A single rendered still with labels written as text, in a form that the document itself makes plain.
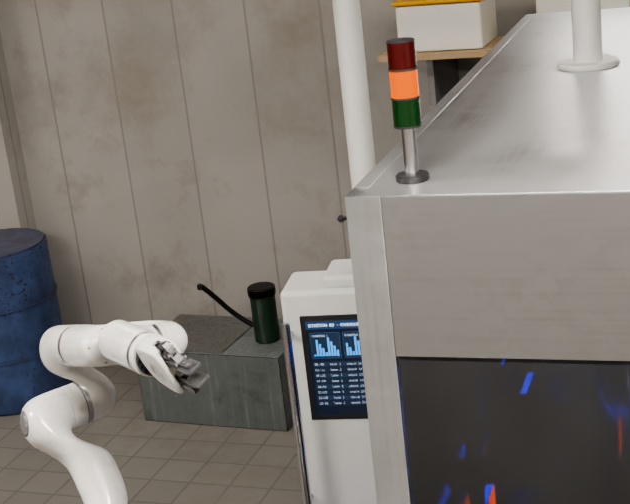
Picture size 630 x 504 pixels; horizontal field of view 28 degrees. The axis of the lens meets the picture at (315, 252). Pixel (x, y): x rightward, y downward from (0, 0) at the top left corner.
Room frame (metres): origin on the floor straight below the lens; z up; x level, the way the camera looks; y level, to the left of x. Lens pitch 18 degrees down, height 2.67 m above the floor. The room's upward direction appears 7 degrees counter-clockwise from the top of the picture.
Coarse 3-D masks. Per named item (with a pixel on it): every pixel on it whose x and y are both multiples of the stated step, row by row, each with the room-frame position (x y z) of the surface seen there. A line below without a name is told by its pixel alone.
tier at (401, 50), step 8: (392, 48) 2.14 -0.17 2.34; (400, 48) 2.13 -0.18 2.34; (408, 48) 2.13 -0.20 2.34; (392, 56) 2.14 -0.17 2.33; (400, 56) 2.13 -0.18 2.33; (408, 56) 2.13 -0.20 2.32; (392, 64) 2.14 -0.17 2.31; (400, 64) 2.13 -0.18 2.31; (408, 64) 2.13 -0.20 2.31; (416, 64) 2.15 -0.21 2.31
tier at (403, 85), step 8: (392, 72) 2.14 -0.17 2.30; (400, 72) 2.13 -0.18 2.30; (408, 72) 2.13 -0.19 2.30; (416, 72) 2.14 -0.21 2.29; (392, 80) 2.14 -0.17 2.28; (400, 80) 2.13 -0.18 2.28; (408, 80) 2.13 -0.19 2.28; (416, 80) 2.14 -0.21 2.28; (392, 88) 2.14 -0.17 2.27; (400, 88) 2.13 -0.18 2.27; (408, 88) 2.13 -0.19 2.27; (416, 88) 2.14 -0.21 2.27; (392, 96) 2.15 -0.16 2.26; (400, 96) 2.13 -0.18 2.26; (408, 96) 2.13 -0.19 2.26; (416, 96) 2.14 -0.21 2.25
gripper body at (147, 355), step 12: (156, 336) 2.20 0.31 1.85; (144, 348) 2.17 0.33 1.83; (156, 348) 2.15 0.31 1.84; (144, 360) 2.19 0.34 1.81; (156, 360) 2.13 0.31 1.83; (144, 372) 2.21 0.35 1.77; (156, 372) 2.17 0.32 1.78; (168, 372) 2.13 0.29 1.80; (168, 384) 2.16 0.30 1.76; (180, 384) 2.16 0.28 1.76
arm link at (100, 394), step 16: (48, 336) 2.55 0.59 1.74; (48, 352) 2.53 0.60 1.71; (48, 368) 2.57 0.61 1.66; (64, 368) 2.55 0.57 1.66; (80, 368) 2.58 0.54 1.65; (80, 384) 2.62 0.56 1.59; (96, 384) 2.60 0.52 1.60; (112, 384) 2.65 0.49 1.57; (96, 400) 2.60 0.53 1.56; (112, 400) 2.63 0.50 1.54; (96, 416) 2.60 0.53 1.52
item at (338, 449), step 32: (288, 288) 3.23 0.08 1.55; (320, 288) 3.20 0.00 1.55; (352, 288) 3.17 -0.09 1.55; (288, 320) 3.20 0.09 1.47; (320, 320) 3.18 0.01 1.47; (352, 320) 3.16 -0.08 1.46; (320, 352) 3.18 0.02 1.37; (352, 352) 3.16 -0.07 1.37; (320, 384) 3.18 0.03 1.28; (352, 384) 3.16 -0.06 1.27; (320, 416) 3.19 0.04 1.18; (352, 416) 3.17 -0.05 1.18; (320, 448) 3.19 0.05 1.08; (352, 448) 3.17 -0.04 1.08; (320, 480) 3.19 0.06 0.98; (352, 480) 3.17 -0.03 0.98
